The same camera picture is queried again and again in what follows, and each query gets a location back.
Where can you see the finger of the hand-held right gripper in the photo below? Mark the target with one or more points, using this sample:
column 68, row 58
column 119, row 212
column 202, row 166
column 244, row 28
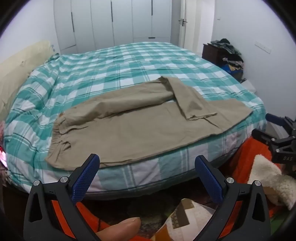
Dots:
column 261, row 136
column 275, row 118

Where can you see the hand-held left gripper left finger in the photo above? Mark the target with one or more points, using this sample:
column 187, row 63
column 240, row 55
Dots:
column 85, row 179

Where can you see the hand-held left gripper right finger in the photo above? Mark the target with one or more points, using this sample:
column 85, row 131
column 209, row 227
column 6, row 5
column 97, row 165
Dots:
column 209, row 180

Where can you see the khaki pants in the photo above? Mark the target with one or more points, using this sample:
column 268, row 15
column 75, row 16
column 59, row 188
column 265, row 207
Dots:
column 138, row 129

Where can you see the person's left hand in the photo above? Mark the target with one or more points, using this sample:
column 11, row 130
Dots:
column 120, row 229

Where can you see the orange cloth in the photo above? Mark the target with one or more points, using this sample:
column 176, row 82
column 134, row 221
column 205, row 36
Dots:
column 248, row 153

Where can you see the fluffy cream cloth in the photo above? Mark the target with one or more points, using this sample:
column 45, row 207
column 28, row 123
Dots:
column 270, row 178

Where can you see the patterned cloth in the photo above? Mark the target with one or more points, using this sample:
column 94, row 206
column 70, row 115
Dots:
column 185, row 220

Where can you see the green cloth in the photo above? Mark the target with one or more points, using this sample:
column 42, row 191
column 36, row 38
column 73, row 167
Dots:
column 278, row 222

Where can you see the pile of clothes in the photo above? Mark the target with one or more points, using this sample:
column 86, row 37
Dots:
column 231, row 58

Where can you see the pink cloth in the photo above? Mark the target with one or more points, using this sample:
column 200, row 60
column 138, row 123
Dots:
column 2, row 154

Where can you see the dark wooden cabinet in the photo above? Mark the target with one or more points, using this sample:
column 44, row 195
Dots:
column 211, row 54

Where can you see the bed with teal plaid cover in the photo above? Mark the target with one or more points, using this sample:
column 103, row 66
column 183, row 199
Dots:
column 115, row 69

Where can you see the cream padded headboard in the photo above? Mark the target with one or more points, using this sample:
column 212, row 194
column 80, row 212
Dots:
column 18, row 69

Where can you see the white door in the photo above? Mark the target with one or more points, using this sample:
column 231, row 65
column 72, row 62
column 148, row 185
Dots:
column 178, row 11

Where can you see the white wardrobe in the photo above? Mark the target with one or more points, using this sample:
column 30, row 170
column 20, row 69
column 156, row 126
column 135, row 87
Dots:
column 104, row 20

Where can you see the white wall switch plate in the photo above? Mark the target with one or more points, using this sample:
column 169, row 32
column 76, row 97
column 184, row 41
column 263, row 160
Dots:
column 262, row 47

